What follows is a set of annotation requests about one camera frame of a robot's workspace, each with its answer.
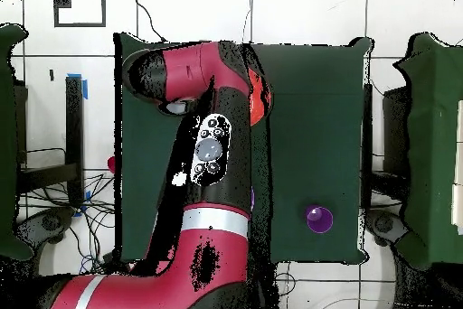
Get black floor cable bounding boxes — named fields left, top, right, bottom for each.
left=129, top=0, right=170, bottom=44

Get dark green tablecloth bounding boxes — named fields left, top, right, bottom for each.
left=114, top=32, right=373, bottom=265

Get gray pedestal leg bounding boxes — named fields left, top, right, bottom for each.
left=364, top=209, right=410, bottom=247
left=14, top=206, right=77, bottom=252

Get blue tape strip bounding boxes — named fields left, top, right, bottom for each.
left=67, top=72, right=89, bottom=100
left=73, top=190, right=92, bottom=218

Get black metal stand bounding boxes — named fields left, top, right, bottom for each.
left=15, top=76, right=85, bottom=209
left=361, top=82, right=411, bottom=212

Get tangle of floor cables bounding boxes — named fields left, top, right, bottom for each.
left=17, top=173, right=117, bottom=274

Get green cloth covered table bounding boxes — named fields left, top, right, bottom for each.
left=392, top=32, right=463, bottom=270
left=0, top=22, right=34, bottom=262

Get large orange bowl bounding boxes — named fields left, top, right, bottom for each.
left=248, top=67, right=273, bottom=127

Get black tape square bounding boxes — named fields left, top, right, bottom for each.
left=52, top=0, right=108, bottom=29

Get purple cup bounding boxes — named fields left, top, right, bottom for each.
left=304, top=204, right=335, bottom=235

